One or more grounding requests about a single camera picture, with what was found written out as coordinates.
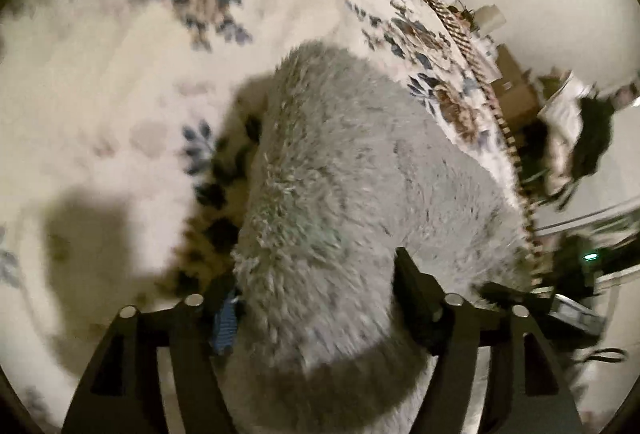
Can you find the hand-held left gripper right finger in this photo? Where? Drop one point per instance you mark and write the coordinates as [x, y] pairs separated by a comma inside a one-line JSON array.
[[416, 299]]

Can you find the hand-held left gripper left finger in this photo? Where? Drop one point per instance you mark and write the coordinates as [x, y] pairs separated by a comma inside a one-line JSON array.
[[225, 325]]

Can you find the dark device with green light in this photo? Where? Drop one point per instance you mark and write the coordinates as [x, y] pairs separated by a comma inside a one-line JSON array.
[[580, 284]]

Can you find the cardboard box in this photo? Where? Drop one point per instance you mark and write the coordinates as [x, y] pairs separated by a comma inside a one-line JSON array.
[[517, 88]]

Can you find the white cloth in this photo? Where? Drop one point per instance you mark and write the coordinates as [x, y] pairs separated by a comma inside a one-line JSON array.
[[562, 113]]

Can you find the black cloth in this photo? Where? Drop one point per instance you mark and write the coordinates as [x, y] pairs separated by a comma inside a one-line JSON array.
[[595, 138]]

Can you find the floral printed blanket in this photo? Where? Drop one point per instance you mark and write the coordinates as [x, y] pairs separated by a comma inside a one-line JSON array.
[[100, 63]]

